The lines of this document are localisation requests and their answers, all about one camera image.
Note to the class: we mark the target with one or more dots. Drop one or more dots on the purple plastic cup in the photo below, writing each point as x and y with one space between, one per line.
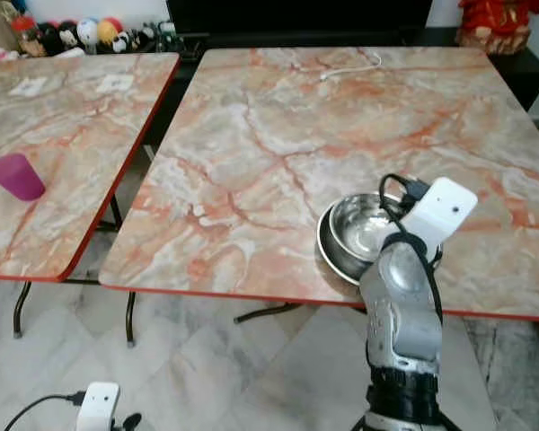
17 178

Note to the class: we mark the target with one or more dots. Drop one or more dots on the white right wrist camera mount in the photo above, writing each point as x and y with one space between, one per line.
440 208

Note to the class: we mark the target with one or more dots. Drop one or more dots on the large marble top table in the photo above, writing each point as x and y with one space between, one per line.
287 144

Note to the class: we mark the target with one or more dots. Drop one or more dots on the white paper label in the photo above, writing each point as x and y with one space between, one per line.
116 83
28 87

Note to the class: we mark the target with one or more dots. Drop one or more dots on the panda plush toy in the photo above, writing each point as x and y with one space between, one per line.
124 41

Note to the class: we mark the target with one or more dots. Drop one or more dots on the green plush toy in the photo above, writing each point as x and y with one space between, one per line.
169 36

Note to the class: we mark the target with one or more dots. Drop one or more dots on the white round plush toy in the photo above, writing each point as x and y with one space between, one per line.
88 31

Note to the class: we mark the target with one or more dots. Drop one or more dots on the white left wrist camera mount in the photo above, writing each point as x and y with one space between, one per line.
98 409

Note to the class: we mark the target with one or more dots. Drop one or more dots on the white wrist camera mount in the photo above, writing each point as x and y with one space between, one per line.
98 409
440 208

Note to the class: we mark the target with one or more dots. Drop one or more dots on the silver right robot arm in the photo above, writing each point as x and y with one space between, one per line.
400 323

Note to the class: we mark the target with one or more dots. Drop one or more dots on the marble top table with labels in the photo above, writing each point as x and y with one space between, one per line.
72 206

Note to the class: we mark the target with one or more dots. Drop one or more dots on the black plush toy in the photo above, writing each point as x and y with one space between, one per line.
61 38

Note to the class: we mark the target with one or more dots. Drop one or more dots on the orange round plush toy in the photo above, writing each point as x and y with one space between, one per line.
110 29

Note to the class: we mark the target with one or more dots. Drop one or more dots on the black television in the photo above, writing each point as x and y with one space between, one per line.
296 14

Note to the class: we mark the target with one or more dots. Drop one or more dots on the red plush ornament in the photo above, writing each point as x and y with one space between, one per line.
494 25

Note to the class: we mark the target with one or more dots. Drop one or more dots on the stainless steel bowl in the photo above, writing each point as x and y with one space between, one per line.
361 226

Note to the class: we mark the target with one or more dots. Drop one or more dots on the stainless steel plate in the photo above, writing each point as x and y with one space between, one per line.
332 256

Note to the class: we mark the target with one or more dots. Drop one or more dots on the brown plush toy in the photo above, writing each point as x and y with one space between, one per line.
27 38

